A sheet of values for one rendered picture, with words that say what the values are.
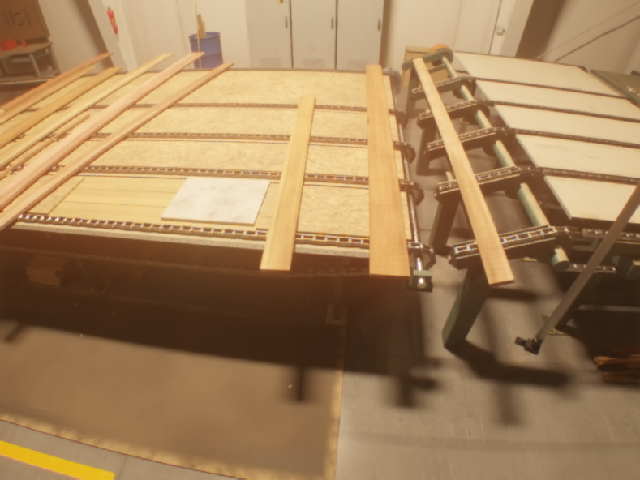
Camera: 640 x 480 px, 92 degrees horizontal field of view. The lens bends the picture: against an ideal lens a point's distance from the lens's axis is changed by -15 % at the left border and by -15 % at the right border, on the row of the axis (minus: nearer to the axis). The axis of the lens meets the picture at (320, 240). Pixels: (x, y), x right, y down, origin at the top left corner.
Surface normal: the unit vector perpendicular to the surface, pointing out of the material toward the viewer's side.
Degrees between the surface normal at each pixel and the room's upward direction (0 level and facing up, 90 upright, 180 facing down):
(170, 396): 0
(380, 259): 0
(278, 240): 0
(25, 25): 90
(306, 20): 90
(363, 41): 90
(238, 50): 92
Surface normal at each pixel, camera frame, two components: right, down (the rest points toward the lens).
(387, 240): 0.00, -0.74
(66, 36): -0.11, 0.65
